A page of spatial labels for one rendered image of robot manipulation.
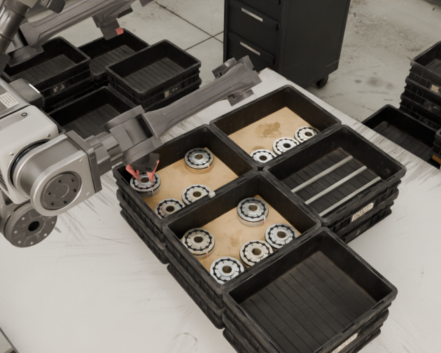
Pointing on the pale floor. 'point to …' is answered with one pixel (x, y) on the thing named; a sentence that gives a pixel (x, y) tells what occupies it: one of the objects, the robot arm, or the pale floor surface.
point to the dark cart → (287, 36)
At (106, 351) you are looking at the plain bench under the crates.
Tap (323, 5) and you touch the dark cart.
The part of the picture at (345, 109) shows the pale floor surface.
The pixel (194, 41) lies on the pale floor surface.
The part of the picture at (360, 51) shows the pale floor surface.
